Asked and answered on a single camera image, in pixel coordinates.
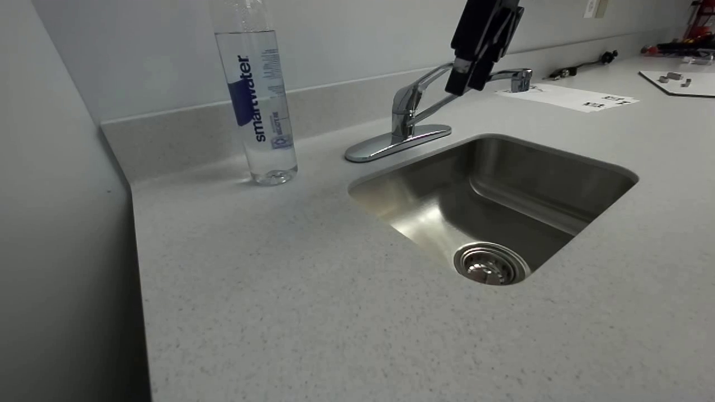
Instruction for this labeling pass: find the chrome sink faucet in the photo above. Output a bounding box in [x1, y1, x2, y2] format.
[342, 61, 537, 165]

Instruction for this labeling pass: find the stainless steel sink basin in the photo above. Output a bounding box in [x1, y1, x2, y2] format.
[346, 132, 642, 288]

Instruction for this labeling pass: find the black hand tool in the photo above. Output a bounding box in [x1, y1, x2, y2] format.
[546, 46, 620, 80]

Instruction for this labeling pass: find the white paper sheet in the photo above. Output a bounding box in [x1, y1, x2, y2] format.
[498, 80, 642, 116]

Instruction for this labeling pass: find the red equipment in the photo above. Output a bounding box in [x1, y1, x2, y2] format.
[642, 0, 715, 61]

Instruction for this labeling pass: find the dark mat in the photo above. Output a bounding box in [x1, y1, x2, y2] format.
[637, 64, 715, 101]

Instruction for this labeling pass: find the metal drain strainer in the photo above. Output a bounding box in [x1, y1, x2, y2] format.
[451, 241, 532, 288]

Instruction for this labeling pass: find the clear smartwater bottle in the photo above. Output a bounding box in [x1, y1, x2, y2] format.
[210, 0, 301, 188]

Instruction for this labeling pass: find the white wall outlet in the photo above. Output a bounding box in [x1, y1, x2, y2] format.
[580, 0, 609, 22]

